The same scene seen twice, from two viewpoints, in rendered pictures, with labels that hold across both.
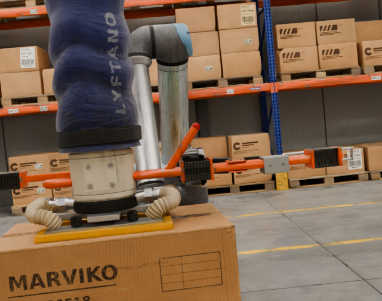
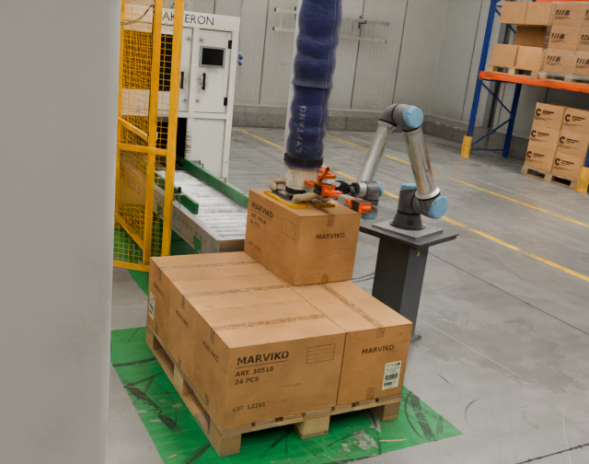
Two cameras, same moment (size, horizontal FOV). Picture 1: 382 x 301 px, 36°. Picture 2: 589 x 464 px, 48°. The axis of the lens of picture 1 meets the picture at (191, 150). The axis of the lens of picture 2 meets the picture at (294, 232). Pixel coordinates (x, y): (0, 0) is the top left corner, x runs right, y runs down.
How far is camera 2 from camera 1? 319 cm
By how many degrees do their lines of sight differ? 63
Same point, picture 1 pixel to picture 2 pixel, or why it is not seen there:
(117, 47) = (304, 121)
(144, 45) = (387, 115)
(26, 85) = not seen: outside the picture
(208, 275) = (292, 233)
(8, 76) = not seen: outside the picture
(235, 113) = not seen: outside the picture
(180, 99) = (411, 152)
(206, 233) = (294, 214)
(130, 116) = (303, 154)
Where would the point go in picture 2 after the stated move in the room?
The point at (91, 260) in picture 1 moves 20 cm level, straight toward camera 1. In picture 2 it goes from (268, 207) to (238, 209)
